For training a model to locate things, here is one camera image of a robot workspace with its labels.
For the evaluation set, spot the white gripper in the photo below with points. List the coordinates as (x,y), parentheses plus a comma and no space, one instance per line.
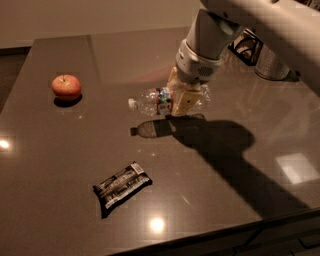
(194,69)

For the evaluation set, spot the clear plastic water bottle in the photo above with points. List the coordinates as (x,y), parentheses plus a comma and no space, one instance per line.
(159,101)

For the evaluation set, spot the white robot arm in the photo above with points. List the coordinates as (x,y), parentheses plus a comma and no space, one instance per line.
(289,28)

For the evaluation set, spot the black rxbar chocolate wrapper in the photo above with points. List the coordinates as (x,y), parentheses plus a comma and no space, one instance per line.
(121,186)

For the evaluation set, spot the metal cup with packets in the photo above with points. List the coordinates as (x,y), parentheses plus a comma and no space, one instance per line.
(269,66)

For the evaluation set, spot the red apple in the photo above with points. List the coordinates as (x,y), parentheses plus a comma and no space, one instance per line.
(66,87)

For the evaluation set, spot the black wire napkin basket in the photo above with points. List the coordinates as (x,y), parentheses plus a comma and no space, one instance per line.
(247,47)

